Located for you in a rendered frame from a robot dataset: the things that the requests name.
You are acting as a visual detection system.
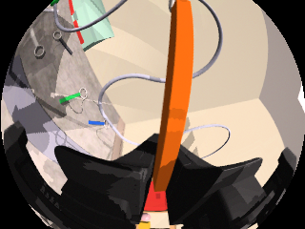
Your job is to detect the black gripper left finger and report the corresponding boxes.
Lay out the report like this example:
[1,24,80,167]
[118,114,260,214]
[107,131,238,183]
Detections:
[53,133,159,225]

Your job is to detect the white hoop with green handle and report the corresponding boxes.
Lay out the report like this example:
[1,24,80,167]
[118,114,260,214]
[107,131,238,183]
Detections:
[60,87,87,104]

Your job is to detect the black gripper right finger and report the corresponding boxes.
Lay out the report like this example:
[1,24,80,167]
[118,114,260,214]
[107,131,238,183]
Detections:
[165,145,263,225]

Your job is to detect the black handle with grey loop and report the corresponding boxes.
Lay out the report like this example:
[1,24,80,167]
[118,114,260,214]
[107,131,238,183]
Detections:
[53,34,72,54]

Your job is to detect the orange handle with grey loop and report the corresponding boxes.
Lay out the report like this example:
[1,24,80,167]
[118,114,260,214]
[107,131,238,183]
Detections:
[152,0,194,192]

